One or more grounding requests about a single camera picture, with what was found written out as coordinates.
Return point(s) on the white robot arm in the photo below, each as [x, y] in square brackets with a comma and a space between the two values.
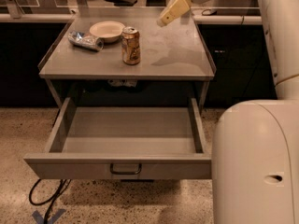
[255, 150]

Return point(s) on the orange soda can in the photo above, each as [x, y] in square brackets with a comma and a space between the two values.
[130, 47]

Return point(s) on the metal drawer handle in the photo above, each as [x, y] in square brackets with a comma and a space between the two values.
[125, 169]

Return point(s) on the black office chair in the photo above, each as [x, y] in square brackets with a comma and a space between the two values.
[123, 3]

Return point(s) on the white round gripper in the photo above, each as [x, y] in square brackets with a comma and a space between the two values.
[174, 9]

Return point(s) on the blue tape floor marker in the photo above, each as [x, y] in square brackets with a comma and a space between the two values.
[39, 219]

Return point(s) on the white bowl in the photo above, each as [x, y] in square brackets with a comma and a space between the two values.
[109, 31]

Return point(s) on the open grey top drawer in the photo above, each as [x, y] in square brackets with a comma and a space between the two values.
[169, 143]

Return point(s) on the grey metal cabinet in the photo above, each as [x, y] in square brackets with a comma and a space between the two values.
[120, 56]

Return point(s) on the crumpled item under tabletop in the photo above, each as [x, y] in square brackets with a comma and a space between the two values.
[122, 83]

